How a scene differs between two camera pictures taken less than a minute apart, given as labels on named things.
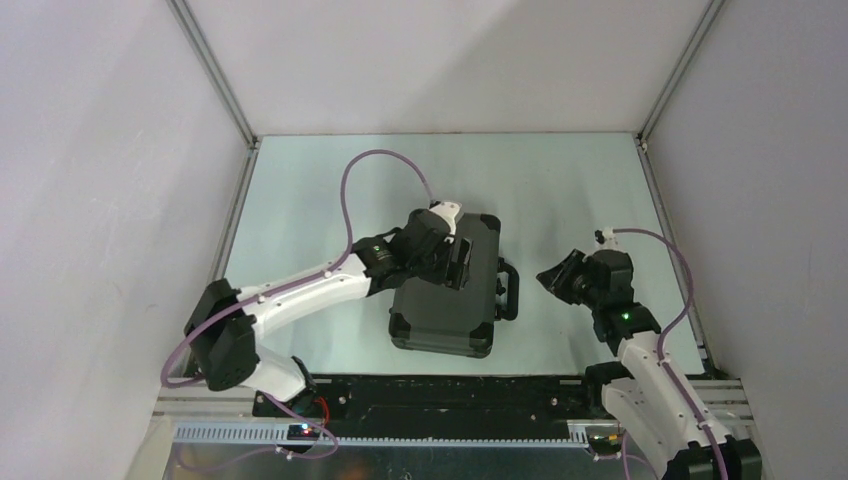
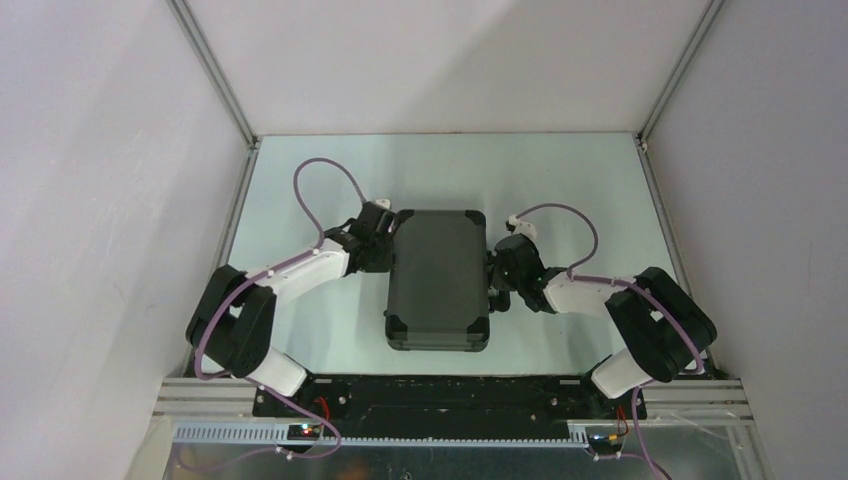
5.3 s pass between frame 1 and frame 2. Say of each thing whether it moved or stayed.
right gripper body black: moved
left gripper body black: moved
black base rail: stayed
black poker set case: stayed
